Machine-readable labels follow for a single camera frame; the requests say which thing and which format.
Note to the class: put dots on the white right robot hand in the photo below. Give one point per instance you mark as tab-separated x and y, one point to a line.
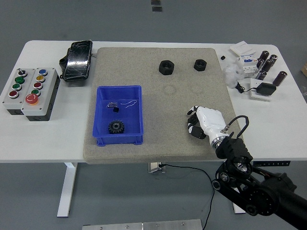
211	119

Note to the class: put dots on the small black gear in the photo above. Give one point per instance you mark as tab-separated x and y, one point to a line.
193	119

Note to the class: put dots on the large black gear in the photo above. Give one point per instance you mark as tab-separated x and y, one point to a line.
116	127

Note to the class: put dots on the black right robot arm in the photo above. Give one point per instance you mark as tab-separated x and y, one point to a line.
259	194

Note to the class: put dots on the small black hex nut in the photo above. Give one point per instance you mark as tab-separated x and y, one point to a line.
200	64

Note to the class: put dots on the large black hex nut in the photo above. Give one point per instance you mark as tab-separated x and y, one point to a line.
166	67

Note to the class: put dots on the silver table control box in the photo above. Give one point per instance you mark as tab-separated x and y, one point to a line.
153	167

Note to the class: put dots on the blue plastic box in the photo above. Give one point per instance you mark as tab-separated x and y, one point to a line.
124	112

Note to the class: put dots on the brown cardboard box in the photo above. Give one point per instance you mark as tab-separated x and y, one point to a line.
304	68

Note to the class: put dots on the grey emergency-stop control box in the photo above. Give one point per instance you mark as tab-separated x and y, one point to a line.
39	100

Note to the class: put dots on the grey four-button control box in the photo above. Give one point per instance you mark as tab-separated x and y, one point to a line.
16	83

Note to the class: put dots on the crumpled clear plastic wrap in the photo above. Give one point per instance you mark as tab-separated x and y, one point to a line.
232	75

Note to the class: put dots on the grey-brown mat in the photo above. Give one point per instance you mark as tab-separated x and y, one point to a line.
163	103

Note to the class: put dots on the white square plate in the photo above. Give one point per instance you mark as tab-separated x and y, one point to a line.
260	98

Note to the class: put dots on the black square adapter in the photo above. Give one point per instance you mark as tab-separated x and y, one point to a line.
266	89

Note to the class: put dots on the small black cube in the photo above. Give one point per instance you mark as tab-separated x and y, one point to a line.
115	110
223	57

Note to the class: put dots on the white circuit breaker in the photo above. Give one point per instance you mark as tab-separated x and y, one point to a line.
249	65

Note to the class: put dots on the dark cylindrical capacitor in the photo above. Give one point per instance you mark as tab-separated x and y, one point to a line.
260	63
273	58
268	65
280	78
262	75
264	55

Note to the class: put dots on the white table leg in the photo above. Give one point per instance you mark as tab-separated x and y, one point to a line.
238	209
67	191

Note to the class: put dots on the small clear parts bag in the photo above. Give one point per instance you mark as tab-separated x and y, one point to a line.
112	104

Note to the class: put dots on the dark floor plate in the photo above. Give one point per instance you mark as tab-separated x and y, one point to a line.
156	2
157	9

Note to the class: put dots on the grey metal plate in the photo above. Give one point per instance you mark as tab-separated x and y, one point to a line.
144	225

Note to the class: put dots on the black wrapped device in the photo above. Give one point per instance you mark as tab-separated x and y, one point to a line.
78	61

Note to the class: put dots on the white table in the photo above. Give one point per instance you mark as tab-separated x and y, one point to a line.
48	139

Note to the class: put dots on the black table frame rail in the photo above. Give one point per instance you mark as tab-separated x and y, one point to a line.
273	163

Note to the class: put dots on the white wall switch panel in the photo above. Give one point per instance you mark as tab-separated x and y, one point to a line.
242	48

